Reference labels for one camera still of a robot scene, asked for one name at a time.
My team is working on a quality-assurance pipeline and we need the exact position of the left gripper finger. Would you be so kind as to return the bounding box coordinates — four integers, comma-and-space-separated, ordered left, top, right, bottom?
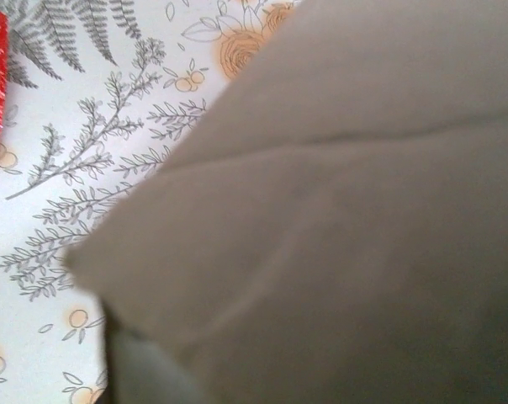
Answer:
104, 323, 196, 404

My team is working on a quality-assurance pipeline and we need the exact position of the white paper box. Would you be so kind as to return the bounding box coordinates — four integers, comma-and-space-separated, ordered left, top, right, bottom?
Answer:
64, 0, 508, 404

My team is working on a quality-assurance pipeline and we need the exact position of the floral printed tablecloth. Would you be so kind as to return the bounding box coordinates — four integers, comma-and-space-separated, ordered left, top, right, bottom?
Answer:
0, 0, 305, 404

